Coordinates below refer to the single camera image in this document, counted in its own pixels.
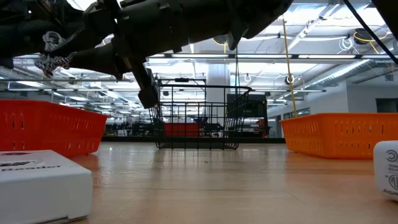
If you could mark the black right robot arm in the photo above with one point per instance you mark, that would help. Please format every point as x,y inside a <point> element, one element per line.
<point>388,9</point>

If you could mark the black background cabinet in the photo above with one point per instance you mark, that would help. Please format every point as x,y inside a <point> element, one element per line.
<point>256,112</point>

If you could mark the red background cabinet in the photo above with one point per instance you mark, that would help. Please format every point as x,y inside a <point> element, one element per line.
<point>182,130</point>

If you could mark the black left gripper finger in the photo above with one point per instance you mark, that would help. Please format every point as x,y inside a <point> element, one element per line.
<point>237,37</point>
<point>224,15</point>

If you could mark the orange plastic basket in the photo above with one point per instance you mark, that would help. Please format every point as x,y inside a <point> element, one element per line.
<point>335,137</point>

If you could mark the small white box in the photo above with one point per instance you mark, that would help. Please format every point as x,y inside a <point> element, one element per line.
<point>387,174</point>

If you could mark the large white reader box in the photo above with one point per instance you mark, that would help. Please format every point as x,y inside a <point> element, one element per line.
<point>43,193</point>

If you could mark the dark wall screen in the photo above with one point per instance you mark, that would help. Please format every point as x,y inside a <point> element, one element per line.
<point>387,105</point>

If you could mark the red plastic basket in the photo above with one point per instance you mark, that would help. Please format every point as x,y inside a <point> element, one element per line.
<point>46,127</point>

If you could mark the overhead light bar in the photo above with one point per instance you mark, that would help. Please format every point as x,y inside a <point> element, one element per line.
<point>264,56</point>

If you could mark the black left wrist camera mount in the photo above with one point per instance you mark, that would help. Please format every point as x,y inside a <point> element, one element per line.
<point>148,96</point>

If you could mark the silver ceiling duct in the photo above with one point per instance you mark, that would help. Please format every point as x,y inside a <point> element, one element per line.
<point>345,72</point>

